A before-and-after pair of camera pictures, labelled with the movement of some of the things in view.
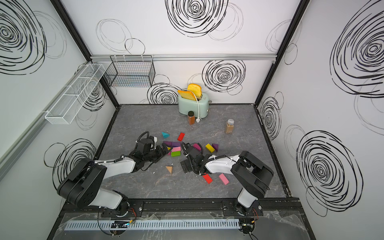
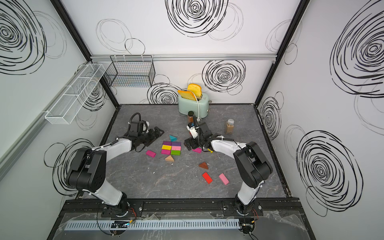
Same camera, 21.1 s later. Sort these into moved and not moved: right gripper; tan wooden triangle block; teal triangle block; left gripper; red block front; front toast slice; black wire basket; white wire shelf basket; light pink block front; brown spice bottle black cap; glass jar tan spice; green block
Moved: tan wooden triangle block; left gripper; teal triangle block; right gripper
Not moved: red block front; black wire basket; green block; white wire shelf basket; front toast slice; light pink block front; brown spice bottle black cap; glass jar tan spice
